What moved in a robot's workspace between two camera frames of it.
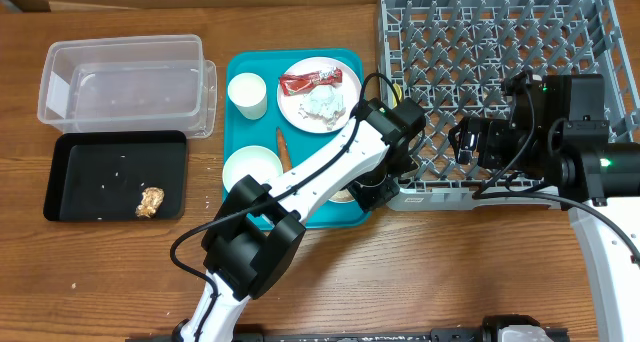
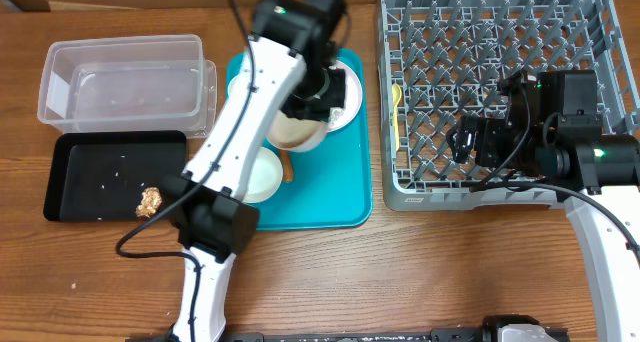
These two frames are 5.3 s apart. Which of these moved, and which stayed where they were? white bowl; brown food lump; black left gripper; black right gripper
Moved: black left gripper
Stayed: white bowl; black right gripper; brown food lump
